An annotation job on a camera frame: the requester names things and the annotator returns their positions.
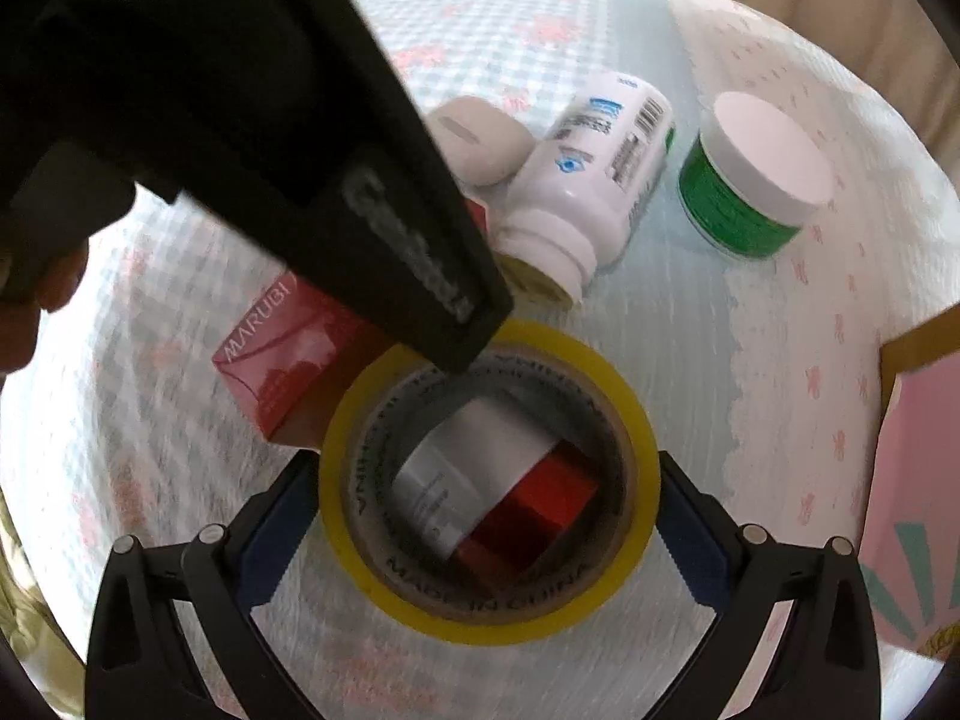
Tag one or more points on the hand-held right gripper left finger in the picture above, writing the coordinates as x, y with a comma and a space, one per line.
281, 532

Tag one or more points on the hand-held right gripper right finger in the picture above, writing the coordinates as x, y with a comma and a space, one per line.
694, 532

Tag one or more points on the yellow tape roll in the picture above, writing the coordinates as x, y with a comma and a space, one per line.
339, 480

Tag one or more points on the person's left hand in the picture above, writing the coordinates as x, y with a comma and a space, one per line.
34, 322

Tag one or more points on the red and white box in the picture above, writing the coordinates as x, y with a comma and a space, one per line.
540, 502

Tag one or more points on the red carton box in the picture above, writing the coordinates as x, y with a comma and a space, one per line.
277, 367

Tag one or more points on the white earbuds case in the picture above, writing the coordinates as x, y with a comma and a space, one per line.
480, 135

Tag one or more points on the small red box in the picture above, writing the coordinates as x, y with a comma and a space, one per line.
478, 216

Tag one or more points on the pink box with gold edge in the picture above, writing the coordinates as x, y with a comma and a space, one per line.
915, 465

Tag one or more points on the light blue checked bedsheet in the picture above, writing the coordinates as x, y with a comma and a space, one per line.
525, 30

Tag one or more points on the gold fabric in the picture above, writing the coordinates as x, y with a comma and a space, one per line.
30, 615

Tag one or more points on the white pill bottle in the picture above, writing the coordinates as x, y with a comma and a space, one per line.
585, 180

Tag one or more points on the green jar with white lid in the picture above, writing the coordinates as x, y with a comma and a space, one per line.
757, 157

